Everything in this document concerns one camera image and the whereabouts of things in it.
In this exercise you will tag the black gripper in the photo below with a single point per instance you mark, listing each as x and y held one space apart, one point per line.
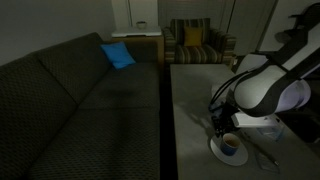
226 115

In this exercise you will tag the blue mug cream inside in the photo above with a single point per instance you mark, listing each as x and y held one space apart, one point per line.
230 148

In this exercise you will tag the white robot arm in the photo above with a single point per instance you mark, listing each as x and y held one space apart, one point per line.
266 90

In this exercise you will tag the white round plate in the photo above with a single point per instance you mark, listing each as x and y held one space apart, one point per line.
238 160

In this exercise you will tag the beige waste basket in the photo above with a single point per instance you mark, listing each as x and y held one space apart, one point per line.
234 60

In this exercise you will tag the striped armchair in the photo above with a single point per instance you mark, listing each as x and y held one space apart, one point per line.
200 55

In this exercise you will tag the yellow cushion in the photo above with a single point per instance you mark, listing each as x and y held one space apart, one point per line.
193 36

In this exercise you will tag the black office chair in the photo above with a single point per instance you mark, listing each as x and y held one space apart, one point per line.
282 37

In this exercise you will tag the grey window blinds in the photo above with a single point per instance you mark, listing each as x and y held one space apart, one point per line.
186 10

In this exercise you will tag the blue throw pillow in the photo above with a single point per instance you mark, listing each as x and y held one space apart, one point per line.
117 55

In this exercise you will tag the wooden side table white top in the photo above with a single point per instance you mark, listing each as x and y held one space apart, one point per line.
136 32

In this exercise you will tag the dark patterned fabric sofa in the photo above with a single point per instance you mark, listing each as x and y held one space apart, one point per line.
83 116

